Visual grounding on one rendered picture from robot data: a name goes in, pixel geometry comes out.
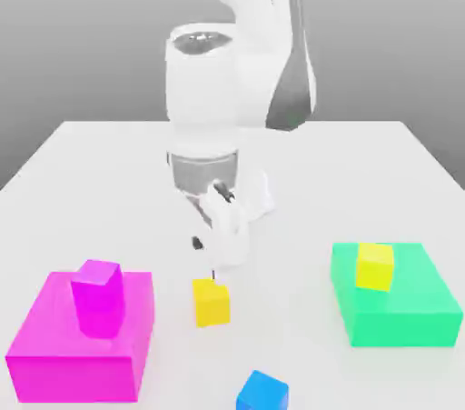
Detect small magenta cube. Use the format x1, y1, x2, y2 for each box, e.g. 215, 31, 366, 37
70, 258, 127, 341

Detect small blue cube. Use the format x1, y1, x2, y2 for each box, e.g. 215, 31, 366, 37
235, 369, 291, 410

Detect small yellow cube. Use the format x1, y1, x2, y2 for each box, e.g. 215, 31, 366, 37
192, 277, 233, 328
355, 242, 396, 294

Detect large green box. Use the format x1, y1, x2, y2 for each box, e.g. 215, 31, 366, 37
329, 242, 465, 348

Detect large magenta box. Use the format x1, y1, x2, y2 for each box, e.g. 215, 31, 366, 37
5, 270, 156, 405

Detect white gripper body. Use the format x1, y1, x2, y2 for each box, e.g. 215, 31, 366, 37
186, 189, 252, 270

